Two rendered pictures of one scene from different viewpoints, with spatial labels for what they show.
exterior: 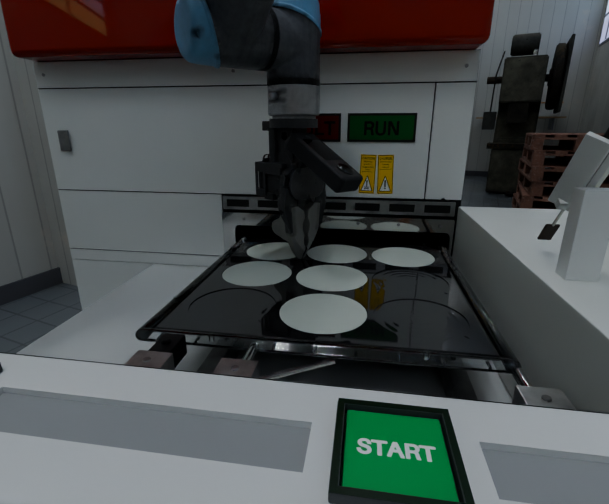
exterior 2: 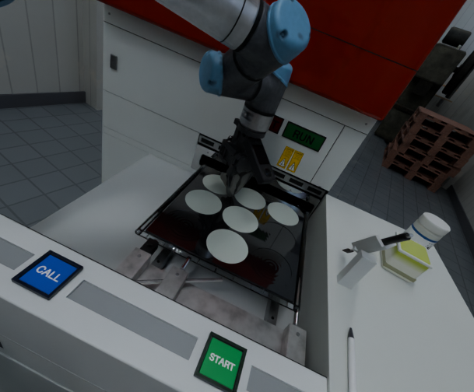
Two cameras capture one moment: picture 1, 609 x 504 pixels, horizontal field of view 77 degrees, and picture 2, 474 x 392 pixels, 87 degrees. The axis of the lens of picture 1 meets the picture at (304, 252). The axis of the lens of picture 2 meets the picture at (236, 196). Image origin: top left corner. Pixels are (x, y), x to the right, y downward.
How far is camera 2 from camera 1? 22 cm
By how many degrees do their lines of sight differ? 17
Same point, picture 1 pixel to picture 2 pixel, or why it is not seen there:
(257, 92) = not seen: hidden behind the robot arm
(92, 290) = (110, 152)
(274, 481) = (178, 361)
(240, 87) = not seen: hidden behind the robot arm
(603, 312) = (337, 312)
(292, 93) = (256, 119)
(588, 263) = (349, 281)
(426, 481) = (226, 378)
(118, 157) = (144, 86)
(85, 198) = (118, 101)
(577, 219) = (353, 264)
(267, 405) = (184, 323)
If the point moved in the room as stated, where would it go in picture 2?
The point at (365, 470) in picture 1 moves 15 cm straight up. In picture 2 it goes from (208, 367) to (250, 306)
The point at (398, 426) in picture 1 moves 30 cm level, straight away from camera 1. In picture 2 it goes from (226, 351) to (284, 230)
